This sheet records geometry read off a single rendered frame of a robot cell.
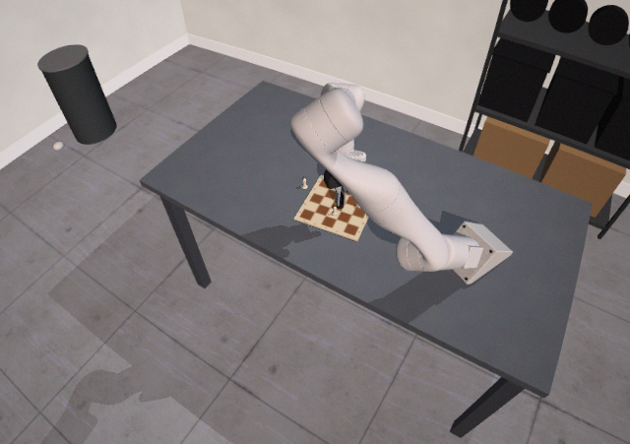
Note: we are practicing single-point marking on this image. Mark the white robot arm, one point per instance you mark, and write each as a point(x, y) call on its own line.
point(331, 121)

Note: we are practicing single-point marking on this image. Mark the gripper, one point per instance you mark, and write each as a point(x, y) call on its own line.
point(332, 182)

